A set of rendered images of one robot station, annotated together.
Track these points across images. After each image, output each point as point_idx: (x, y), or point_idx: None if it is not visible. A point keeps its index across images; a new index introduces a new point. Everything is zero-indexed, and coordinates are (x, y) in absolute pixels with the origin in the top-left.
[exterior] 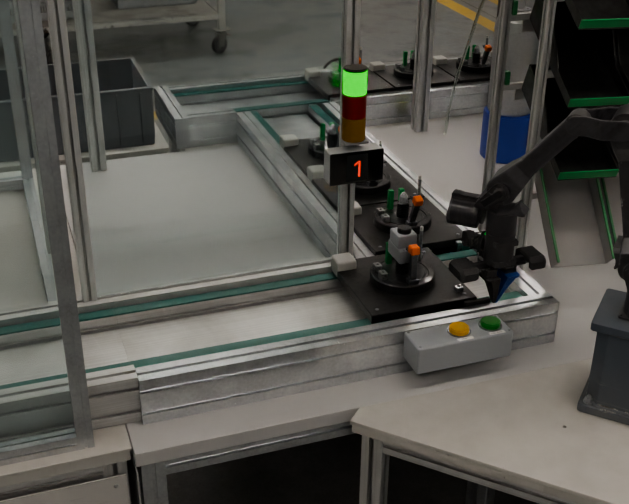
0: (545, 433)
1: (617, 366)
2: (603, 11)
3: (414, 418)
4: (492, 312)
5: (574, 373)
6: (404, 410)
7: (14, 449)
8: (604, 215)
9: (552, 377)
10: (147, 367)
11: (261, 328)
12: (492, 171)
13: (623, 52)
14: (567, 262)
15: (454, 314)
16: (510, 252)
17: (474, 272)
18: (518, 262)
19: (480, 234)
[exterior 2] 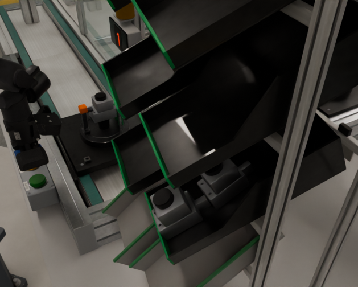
0: None
1: None
2: None
3: None
4: (58, 184)
5: (29, 268)
6: (0, 167)
7: None
8: (145, 229)
9: (25, 251)
10: (13, 56)
11: (70, 92)
12: None
13: (246, 85)
14: (122, 228)
15: (57, 162)
16: (9, 132)
17: (5, 124)
18: (23, 150)
19: (42, 115)
